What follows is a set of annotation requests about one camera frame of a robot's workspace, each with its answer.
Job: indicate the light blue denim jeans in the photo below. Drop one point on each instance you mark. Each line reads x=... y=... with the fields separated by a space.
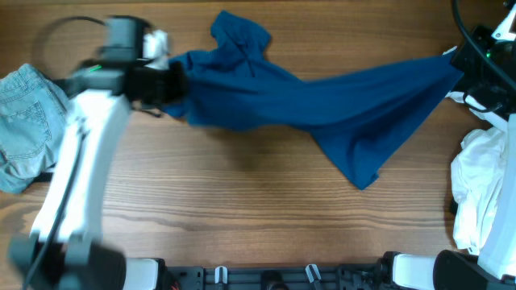
x=24 y=130

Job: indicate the white garment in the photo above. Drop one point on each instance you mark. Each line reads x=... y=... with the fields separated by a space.
x=477 y=174

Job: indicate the black garment under jeans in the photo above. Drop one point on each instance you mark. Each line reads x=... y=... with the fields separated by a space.
x=56 y=104

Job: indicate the blue t-shirt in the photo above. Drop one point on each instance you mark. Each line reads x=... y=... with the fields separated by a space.
x=359 y=119

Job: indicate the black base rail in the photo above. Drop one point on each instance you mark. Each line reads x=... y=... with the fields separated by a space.
x=310 y=277

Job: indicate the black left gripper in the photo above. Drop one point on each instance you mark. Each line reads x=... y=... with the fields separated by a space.
x=177 y=71

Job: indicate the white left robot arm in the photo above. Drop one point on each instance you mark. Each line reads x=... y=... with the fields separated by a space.
x=64 y=248

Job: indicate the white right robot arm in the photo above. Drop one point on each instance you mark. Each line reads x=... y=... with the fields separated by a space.
x=492 y=268

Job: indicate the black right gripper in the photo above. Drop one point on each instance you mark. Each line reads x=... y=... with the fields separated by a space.
x=464 y=59

